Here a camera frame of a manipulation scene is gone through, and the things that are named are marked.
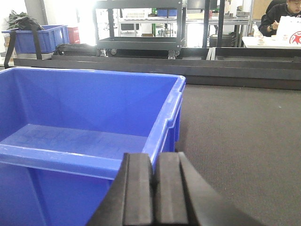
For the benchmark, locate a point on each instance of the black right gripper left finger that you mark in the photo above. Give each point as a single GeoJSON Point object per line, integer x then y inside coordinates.
{"type": "Point", "coordinates": [129, 199]}

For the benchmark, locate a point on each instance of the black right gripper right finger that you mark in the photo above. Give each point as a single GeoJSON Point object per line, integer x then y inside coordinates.
{"type": "Point", "coordinates": [184, 198]}

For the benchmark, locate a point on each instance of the large blue plastic bin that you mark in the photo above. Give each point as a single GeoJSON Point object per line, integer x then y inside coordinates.
{"type": "Point", "coordinates": [63, 134]}

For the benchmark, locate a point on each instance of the black metal utility cart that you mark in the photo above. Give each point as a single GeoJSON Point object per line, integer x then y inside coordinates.
{"type": "Point", "coordinates": [141, 25]}

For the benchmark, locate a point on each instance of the black bag on floor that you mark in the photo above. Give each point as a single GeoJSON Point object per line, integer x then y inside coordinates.
{"type": "Point", "coordinates": [76, 50]}

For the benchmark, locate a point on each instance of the red box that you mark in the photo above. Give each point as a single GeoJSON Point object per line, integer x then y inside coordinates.
{"type": "Point", "coordinates": [73, 34]}

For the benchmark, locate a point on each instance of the white table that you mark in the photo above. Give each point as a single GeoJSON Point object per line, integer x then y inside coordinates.
{"type": "Point", "coordinates": [268, 42]}

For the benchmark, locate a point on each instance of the seated person in black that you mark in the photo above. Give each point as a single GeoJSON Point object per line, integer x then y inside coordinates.
{"type": "Point", "coordinates": [275, 10]}

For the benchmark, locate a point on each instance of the white paper bag red logo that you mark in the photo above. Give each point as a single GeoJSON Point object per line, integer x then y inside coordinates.
{"type": "Point", "coordinates": [289, 30]}

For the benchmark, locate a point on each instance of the green potted plant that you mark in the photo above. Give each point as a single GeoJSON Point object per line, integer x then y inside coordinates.
{"type": "Point", "coordinates": [22, 22]}

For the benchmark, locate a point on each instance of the black table edge rail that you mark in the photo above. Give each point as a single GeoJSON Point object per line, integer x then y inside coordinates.
{"type": "Point", "coordinates": [235, 67]}

